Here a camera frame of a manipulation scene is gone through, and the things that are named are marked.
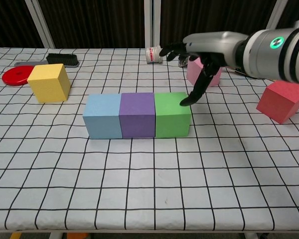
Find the white upright frame post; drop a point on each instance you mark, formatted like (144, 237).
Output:
(149, 25)

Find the green foam cube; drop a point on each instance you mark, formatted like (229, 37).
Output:
(172, 119)

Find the yellow foam cube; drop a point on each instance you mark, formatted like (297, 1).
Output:
(48, 84)

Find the blue foam cube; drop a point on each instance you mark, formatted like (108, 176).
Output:
(102, 117)

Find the red foam cube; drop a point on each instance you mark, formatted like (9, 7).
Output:
(281, 102)

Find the purple foam cube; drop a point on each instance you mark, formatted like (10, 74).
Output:
(137, 117)

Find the small white jar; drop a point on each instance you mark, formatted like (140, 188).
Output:
(152, 54)

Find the black pleated curtain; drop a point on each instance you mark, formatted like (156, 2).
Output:
(89, 22)

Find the pink foam cube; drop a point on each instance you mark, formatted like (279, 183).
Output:
(193, 73)

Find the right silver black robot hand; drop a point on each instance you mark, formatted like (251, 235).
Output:
(214, 44)

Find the red round plastic disc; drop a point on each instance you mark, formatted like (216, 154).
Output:
(15, 77)

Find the white black grid tablecloth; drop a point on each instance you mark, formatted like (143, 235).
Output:
(149, 186)

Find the white slanted frame post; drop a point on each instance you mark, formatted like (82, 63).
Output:
(40, 27)
(276, 15)

